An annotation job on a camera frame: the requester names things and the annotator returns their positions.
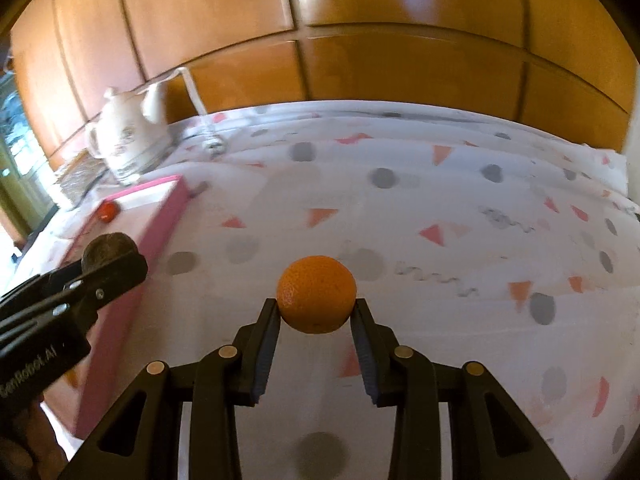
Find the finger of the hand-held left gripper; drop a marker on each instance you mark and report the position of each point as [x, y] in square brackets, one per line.
[110, 277]

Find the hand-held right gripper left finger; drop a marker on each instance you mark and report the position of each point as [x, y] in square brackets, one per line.
[262, 357]

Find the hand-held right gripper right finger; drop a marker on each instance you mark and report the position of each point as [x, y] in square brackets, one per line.
[365, 357]

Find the dark brown cylindrical chunk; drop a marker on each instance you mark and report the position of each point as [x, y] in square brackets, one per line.
[111, 249]

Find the pink-edged shallow box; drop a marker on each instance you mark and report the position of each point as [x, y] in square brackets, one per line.
[150, 240]

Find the orange tangerine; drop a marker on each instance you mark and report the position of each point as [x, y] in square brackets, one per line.
[317, 294]

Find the person's left hand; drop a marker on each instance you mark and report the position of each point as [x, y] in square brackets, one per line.
[35, 445]

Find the red cherry tomato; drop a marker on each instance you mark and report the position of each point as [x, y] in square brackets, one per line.
[108, 212]

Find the kettle base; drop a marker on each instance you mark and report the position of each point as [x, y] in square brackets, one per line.
[127, 177]

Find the green framed window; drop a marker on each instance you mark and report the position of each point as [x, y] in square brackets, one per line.
[20, 160]

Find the white floral ceramic kettle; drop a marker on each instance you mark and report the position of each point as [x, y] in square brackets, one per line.
[130, 130]

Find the white patterned tablecloth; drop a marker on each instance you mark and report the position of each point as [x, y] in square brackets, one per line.
[400, 210]

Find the wooden panelled cabinet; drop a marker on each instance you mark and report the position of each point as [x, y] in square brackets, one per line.
[375, 25]

